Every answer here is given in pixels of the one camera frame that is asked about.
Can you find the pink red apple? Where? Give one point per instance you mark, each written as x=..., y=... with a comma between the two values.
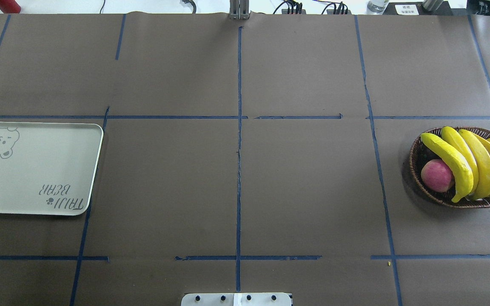
x=437, y=176

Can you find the grey water bottle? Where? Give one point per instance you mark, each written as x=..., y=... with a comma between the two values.
x=376, y=6

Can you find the red bottle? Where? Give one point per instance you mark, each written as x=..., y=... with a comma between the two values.
x=10, y=7

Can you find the aluminium frame post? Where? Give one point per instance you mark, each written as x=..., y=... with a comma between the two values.
x=239, y=9

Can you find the white bear-print tray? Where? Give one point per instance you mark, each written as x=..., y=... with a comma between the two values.
x=48, y=168

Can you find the white mount base plate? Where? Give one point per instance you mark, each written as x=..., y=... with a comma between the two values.
x=238, y=299

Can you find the brown wicker basket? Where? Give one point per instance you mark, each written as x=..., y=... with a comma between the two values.
x=418, y=157

